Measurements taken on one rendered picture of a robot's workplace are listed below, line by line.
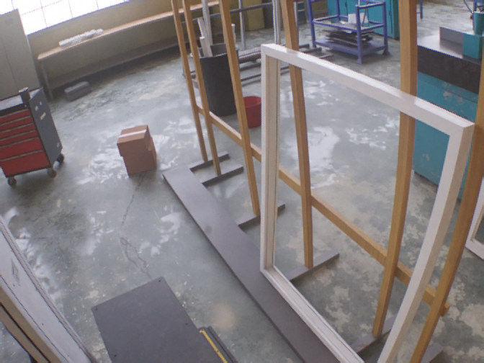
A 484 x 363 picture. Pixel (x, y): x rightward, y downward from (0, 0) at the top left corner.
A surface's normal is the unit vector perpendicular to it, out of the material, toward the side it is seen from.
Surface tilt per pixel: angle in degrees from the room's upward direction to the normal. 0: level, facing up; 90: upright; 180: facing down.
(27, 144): 90
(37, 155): 90
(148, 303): 0
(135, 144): 90
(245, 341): 0
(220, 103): 94
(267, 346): 0
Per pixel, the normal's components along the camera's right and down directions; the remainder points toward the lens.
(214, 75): -0.08, 0.60
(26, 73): 0.46, 0.42
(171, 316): -0.14, -0.83
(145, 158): 0.18, 0.51
